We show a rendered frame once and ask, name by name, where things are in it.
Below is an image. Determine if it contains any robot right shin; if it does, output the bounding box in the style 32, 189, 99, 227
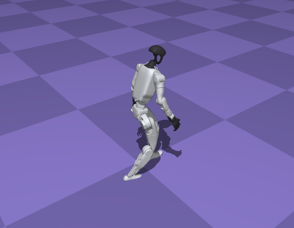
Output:
128, 149, 154, 178

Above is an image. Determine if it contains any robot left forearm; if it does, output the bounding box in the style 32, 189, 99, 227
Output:
131, 85, 138, 102

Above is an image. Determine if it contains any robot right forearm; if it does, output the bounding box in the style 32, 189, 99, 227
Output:
161, 97, 174, 120

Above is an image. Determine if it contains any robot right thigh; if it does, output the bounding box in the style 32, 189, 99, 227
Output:
140, 114, 158, 154

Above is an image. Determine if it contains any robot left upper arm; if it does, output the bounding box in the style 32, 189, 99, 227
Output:
131, 64, 142, 88

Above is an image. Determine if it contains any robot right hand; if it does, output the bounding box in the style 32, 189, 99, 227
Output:
167, 116, 180, 131

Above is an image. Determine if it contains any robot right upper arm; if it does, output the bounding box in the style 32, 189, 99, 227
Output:
153, 72, 165, 105

